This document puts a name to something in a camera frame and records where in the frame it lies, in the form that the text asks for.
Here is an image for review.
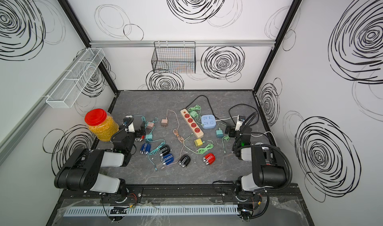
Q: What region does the dark teal USB charger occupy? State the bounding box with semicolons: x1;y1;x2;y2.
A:
216;129;224;138

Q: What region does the pink usb charger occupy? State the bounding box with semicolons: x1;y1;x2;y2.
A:
146;122;155;130
161;119;168;127

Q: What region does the teal charging cable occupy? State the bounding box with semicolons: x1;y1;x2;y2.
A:
133;115;159;132

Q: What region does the pink charging cable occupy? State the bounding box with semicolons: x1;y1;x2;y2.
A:
166;109;186;164

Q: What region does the yellow USB charger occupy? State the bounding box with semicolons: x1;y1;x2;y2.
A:
194;139;204;148

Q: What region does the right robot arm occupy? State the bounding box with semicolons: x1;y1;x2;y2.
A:
228;113;293;192

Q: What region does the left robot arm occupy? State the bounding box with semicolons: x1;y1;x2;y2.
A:
54;116;146;197

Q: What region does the clear jar of yellow flakes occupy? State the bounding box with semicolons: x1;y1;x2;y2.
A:
84;108;119;142

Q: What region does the blue power strip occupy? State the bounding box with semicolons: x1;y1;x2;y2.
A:
201;114;216;129

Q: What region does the beige power strip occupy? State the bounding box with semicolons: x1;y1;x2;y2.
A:
180;109;204;139

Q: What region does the green USB charger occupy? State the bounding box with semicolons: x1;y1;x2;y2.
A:
190;111;198;118

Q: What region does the bundled teal cable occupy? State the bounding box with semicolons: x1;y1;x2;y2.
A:
147;139;166;171

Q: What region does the black power strip cord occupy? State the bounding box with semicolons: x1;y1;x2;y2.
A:
185;95;261;128

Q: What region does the light green charging cable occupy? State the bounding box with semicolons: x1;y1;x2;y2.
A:
187;104;202;122

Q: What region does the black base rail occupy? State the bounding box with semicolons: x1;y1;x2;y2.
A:
59;183;301;204

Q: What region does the white wire shelf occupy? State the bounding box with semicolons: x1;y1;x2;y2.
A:
46;48;106;108

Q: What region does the white slotted cable duct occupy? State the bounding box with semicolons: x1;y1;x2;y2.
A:
63;205;239;217

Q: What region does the black wire basket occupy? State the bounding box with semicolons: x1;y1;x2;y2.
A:
151;46;196;74

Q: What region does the aluminium wall rail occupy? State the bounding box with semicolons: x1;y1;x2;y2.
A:
90;39;275;48

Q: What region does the black corner frame post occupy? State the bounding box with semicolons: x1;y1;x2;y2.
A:
57;0;119;95

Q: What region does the right black corner post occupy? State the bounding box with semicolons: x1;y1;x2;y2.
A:
252;0;303;94

